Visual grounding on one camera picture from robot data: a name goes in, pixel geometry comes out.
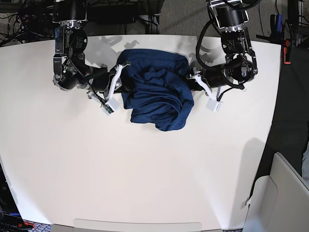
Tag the red and black clamp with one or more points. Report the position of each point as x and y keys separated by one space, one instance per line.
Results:
x=287 y=51

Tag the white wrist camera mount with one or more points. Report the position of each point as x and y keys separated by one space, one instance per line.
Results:
x=108 y=104
x=213 y=104

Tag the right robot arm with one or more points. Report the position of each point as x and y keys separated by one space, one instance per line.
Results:
x=70 y=69

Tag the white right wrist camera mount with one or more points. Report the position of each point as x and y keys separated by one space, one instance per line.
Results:
x=108 y=104

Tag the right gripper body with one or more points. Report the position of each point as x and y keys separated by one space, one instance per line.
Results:
x=100 y=78

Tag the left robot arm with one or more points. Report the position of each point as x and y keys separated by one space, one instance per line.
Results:
x=228 y=17

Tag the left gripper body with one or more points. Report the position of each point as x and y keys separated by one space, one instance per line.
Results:
x=211 y=77

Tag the black and blue clamp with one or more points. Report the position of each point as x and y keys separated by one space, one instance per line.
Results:
x=276 y=36

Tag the blue long-sleeve T-shirt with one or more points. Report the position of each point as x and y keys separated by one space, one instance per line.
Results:
x=158 y=94

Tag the white plastic bin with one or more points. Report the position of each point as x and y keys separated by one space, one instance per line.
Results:
x=280 y=201

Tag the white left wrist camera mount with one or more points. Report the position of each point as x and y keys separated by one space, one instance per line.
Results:
x=213 y=104

